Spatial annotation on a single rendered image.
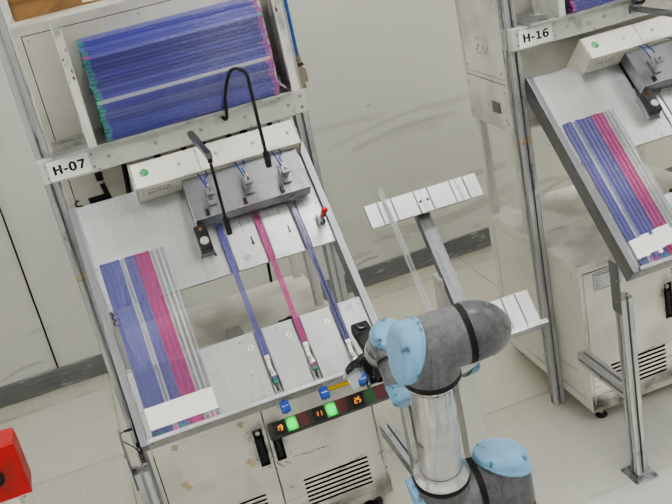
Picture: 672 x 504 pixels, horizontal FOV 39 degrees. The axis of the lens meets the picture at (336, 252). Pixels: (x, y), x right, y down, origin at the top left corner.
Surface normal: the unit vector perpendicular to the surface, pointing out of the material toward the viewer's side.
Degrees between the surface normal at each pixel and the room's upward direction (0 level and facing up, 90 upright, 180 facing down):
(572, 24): 90
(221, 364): 46
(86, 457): 0
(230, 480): 90
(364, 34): 90
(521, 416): 0
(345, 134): 90
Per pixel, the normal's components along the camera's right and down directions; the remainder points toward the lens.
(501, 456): -0.07, -0.93
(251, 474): 0.31, 0.32
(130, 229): 0.08, -0.40
